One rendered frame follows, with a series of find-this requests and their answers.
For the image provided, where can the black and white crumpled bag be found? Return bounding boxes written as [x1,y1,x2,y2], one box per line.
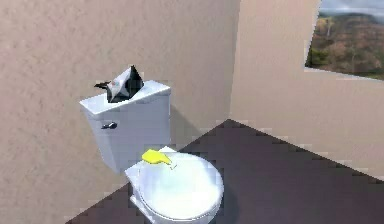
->
[93,64,145,104]

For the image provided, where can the window with landscape view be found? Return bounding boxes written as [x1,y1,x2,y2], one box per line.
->
[304,0,384,81]

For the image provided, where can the yellow flat object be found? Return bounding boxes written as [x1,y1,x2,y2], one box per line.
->
[141,148,173,166]

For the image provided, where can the white toilet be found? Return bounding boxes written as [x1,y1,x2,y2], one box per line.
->
[79,79,225,224]

